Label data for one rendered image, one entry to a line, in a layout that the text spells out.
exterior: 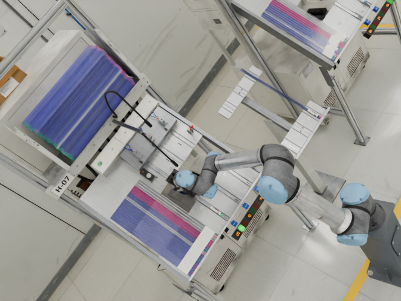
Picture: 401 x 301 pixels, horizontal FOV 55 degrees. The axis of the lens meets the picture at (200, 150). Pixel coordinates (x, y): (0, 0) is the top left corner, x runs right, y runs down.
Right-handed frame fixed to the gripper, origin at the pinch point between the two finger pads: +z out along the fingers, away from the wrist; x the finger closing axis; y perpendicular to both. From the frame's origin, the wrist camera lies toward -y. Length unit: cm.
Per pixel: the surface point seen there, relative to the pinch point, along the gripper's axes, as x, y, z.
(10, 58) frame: 3, 93, -29
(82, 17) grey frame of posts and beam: -33, 85, -23
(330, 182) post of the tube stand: -67, -88, 36
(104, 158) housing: 11.9, 38.5, 2.4
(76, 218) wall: 61, 39, 180
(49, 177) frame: 35, 54, 2
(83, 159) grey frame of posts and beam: 18.4, 45.9, -1.6
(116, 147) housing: 3.7, 36.8, 1.9
